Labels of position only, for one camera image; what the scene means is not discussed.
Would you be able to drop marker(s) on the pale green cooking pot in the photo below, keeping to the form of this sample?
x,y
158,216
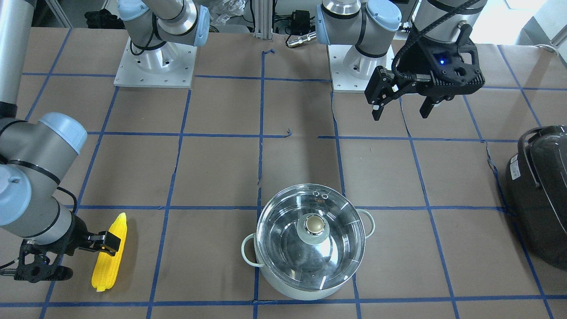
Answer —
x,y
305,283

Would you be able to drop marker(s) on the aluminium frame post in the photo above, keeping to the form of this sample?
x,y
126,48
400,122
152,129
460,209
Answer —
x,y
263,18

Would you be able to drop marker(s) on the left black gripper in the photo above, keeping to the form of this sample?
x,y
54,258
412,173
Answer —
x,y
418,62

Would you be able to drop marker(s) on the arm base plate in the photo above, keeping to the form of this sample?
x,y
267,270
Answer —
x,y
350,70
170,66

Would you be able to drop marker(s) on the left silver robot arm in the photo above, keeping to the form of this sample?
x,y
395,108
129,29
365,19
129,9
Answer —
x,y
371,26

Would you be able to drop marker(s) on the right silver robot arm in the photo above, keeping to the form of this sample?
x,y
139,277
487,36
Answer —
x,y
35,158

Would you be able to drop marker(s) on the glass pot lid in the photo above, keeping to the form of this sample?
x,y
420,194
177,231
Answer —
x,y
311,237

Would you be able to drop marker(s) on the black power adapter box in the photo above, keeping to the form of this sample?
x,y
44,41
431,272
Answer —
x,y
299,19

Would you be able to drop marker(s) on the yellow plastic corn cob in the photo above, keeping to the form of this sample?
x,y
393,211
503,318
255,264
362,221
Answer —
x,y
107,267

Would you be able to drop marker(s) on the silver metal connector plug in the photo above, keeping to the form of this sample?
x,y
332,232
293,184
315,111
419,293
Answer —
x,y
301,40

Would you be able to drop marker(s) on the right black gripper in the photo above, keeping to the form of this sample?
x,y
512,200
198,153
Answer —
x,y
76,238

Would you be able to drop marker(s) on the dark grey rice cooker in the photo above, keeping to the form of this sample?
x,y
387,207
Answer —
x,y
535,183

